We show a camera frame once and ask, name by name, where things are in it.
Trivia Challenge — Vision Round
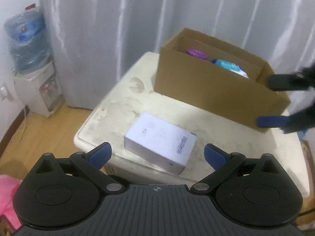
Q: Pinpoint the white grey curtain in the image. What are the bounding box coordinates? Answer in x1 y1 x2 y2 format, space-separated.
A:
40 0 314 109

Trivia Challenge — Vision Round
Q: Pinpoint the white water dispenser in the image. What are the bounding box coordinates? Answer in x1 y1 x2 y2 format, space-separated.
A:
13 60 63 118

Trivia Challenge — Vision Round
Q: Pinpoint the white wall socket with plug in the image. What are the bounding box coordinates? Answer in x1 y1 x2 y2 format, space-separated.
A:
0 83 9 101

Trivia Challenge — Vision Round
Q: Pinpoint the white power cable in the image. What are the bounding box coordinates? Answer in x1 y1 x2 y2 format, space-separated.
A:
14 103 32 142

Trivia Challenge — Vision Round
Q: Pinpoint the blue water jug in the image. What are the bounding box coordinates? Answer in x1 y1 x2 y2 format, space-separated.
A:
4 7 51 75

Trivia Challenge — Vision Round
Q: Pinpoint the purple lid air freshener jar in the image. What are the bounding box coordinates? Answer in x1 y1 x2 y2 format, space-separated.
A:
186 48 208 60

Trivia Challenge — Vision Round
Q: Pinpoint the blue white wet wipes pack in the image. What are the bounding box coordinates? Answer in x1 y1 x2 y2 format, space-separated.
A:
211 59 249 78

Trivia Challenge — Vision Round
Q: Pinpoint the brown cardboard box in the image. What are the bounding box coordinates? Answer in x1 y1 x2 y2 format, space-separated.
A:
154 28 290 129

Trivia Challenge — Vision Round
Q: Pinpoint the white cardboard box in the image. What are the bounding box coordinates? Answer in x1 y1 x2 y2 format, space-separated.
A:
124 112 197 175

